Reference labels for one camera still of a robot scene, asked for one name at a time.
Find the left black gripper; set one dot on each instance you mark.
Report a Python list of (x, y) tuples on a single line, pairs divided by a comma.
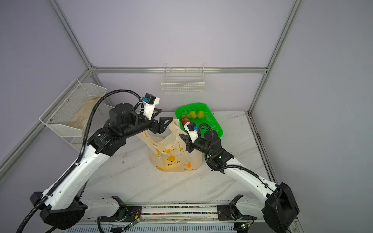
[(161, 128)]

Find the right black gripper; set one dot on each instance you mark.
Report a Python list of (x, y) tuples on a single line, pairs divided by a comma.
[(188, 142)]

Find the beige plastic bag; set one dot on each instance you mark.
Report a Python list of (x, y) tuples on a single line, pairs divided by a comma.
[(170, 154)]

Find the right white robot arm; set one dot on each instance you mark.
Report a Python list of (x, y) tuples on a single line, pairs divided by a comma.
[(274, 203)]

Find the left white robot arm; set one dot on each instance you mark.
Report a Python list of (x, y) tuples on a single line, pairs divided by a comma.
[(60, 205)]

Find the red fake strawberry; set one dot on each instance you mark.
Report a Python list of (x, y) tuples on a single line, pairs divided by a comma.
[(185, 120)]

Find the green fake pear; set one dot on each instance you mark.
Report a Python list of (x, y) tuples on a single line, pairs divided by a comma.
[(192, 115)]

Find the green fake round fruit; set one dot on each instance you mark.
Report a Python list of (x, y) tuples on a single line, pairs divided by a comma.
[(201, 115)]

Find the green plastic basket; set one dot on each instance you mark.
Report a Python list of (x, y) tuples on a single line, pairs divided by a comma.
[(197, 107)]

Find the folded beige bags in shelf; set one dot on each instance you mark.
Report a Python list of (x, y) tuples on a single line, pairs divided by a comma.
[(80, 119)]

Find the upper white mesh shelf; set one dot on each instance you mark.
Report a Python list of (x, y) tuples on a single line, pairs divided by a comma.
[(58, 116)]

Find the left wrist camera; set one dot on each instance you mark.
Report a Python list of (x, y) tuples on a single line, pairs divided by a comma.
[(150, 102)]

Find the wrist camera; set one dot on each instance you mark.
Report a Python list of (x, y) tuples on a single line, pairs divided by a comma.
[(150, 102), (192, 130)]

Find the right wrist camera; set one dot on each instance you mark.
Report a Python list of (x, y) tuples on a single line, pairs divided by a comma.
[(192, 130)]

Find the white wire wall basket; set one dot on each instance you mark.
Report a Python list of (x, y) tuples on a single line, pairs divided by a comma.
[(183, 78)]

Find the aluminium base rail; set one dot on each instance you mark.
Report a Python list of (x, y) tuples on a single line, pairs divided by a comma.
[(181, 218)]

